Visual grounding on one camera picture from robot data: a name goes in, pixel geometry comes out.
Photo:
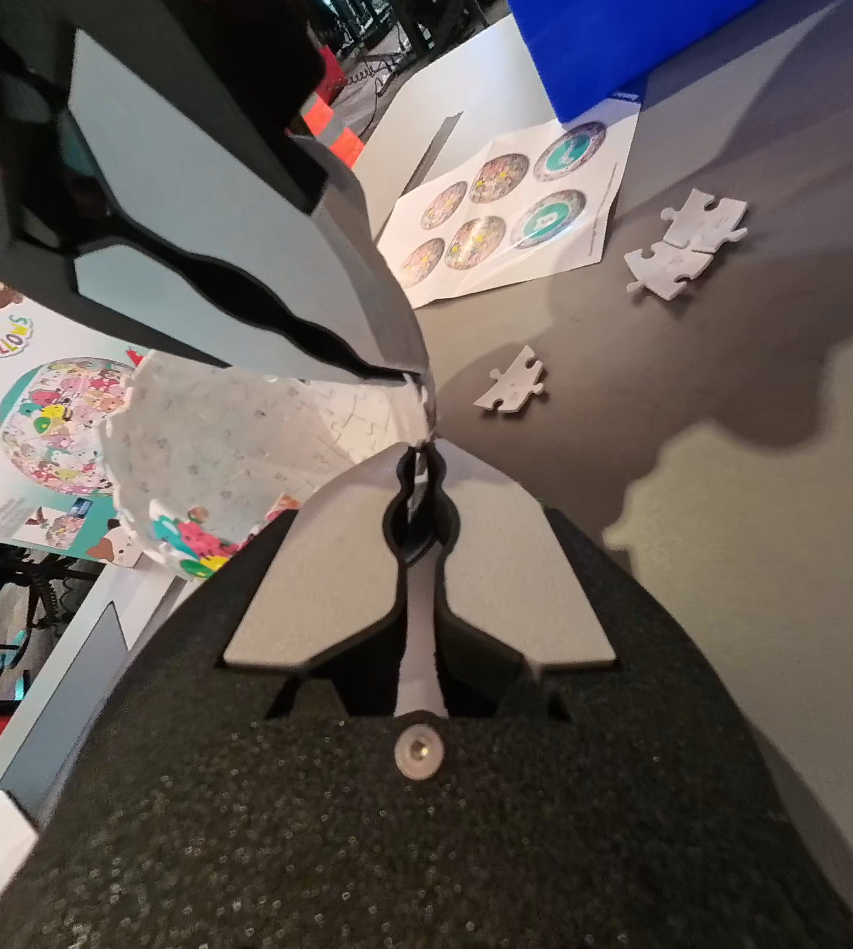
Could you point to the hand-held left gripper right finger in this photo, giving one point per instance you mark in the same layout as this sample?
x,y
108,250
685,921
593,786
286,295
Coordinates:
x,y
523,586

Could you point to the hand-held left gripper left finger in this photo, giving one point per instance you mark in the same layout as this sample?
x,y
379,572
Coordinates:
x,y
315,586

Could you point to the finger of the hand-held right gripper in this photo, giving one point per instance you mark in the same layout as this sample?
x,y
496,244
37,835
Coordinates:
x,y
204,304
234,178

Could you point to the colourful puzzle ball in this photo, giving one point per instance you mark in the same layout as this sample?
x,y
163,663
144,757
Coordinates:
x,y
219,430

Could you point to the white puzzle piece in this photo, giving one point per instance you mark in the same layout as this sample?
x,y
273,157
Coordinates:
x,y
704,223
513,383
422,475
667,270

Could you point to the teal puzzle box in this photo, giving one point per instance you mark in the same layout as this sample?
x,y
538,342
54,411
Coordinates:
x,y
41,415

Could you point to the puzzle instruction leaflet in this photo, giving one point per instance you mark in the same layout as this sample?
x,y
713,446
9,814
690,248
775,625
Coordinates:
x,y
605,223

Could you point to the orange plastic object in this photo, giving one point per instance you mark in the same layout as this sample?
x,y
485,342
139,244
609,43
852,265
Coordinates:
x,y
330,134

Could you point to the blue plastic bin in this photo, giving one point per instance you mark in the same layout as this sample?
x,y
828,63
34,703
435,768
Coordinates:
x,y
619,45

